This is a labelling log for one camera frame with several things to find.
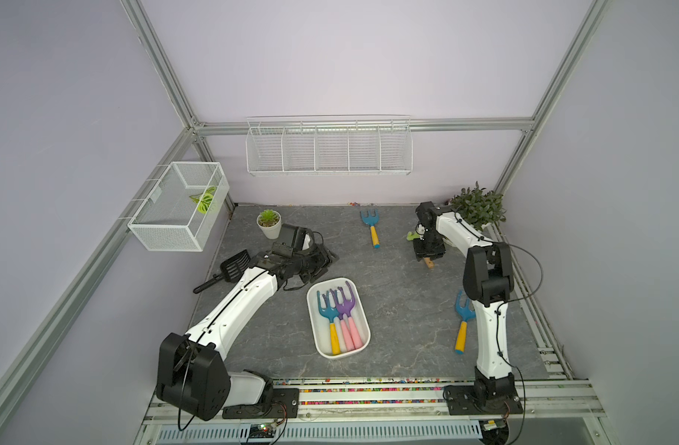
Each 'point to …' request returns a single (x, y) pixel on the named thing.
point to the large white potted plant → (479, 206)
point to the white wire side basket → (181, 210)
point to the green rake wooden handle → (416, 235)
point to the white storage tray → (321, 327)
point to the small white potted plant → (270, 223)
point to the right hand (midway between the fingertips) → (424, 255)
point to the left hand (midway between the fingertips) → (336, 263)
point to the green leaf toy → (204, 198)
